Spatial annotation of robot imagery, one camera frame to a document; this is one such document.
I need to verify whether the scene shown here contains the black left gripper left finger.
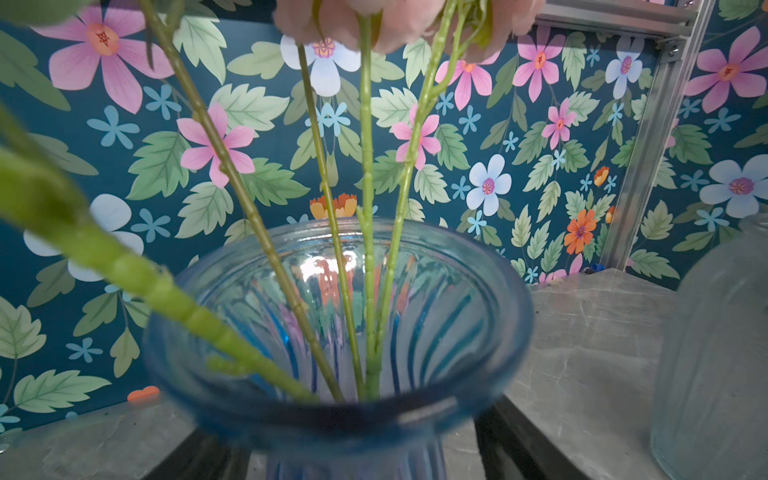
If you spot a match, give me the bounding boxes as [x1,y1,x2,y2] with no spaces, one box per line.
[143,429,250,480]

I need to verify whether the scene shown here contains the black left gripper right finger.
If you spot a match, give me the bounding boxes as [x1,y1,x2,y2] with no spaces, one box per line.
[474,396,589,480]

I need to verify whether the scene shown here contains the purple blue glass vase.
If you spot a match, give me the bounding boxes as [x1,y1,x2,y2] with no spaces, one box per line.
[144,219,534,479]

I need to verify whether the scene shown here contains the clear ribbed glass vase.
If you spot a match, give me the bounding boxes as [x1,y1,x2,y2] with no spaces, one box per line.
[650,213,767,479]

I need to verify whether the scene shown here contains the red rose stem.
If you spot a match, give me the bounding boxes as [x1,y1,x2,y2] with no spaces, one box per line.
[139,0,344,403]

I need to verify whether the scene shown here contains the blue rose stem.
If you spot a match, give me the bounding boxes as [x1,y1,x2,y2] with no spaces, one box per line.
[1,107,319,403]

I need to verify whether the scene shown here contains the aluminium back crossbar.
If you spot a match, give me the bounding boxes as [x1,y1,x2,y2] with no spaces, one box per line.
[536,0,698,38]

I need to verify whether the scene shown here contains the aluminium frame post right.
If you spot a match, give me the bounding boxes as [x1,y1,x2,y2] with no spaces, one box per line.
[600,1,715,270]

